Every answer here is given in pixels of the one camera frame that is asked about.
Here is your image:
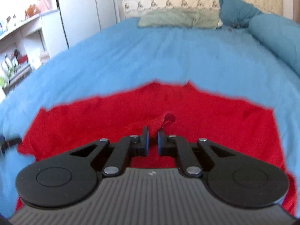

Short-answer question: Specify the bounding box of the red knit sweater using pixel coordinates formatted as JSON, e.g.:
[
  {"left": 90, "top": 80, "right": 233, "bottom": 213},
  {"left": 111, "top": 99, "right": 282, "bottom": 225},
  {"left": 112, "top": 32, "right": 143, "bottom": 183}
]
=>
[{"left": 17, "top": 82, "right": 299, "bottom": 215}]

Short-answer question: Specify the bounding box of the red box on shelf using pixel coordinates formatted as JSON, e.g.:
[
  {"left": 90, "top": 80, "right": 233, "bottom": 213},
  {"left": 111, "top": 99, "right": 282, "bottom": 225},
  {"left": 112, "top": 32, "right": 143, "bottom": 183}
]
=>
[{"left": 17, "top": 55, "right": 29, "bottom": 65}]

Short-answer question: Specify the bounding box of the beige bag under desk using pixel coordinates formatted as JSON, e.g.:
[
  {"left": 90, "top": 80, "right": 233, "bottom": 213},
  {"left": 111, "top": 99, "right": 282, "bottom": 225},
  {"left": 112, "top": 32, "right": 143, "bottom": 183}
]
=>
[{"left": 40, "top": 51, "right": 51, "bottom": 65}]

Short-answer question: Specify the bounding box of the white shelf desk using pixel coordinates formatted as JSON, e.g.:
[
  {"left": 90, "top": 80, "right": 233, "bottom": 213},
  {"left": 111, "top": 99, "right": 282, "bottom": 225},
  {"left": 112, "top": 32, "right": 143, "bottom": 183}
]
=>
[{"left": 1, "top": 9, "right": 69, "bottom": 97}]

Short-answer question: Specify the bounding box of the blue bed sheet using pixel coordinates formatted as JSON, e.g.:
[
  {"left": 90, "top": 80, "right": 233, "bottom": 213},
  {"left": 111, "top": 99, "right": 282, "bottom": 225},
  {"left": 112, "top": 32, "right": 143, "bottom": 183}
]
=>
[{"left": 0, "top": 16, "right": 300, "bottom": 218}]

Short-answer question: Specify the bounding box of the orange plush on desk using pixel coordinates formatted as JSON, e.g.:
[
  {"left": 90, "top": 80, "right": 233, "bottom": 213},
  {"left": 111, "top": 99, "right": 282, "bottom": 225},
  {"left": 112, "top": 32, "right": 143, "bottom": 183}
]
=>
[{"left": 25, "top": 4, "right": 41, "bottom": 19}]

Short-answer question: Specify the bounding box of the white grey wardrobe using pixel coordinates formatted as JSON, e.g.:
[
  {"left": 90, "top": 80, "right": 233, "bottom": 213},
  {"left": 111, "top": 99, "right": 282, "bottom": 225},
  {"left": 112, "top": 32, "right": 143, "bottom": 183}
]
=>
[{"left": 56, "top": 0, "right": 118, "bottom": 47}]

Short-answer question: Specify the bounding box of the green pillow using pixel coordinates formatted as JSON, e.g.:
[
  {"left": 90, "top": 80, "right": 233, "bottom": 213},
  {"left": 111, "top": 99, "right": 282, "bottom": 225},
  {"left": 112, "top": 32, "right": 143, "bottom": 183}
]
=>
[{"left": 138, "top": 9, "right": 223, "bottom": 29}]

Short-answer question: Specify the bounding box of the pink ribbed container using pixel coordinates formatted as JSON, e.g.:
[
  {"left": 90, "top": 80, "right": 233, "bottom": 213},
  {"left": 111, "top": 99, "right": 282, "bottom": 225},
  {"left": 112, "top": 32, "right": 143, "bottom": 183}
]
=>
[{"left": 36, "top": 0, "right": 52, "bottom": 13}]

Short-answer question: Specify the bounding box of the dark teal pillow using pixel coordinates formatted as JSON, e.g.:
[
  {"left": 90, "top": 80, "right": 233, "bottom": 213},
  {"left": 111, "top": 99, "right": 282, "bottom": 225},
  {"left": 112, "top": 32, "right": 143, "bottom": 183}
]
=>
[{"left": 219, "top": 0, "right": 262, "bottom": 28}]

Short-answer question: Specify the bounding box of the rolled blue duvet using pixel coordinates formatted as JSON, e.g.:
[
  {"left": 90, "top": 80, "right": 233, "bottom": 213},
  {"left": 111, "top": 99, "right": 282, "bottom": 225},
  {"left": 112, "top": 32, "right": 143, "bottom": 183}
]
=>
[{"left": 248, "top": 14, "right": 300, "bottom": 75}]

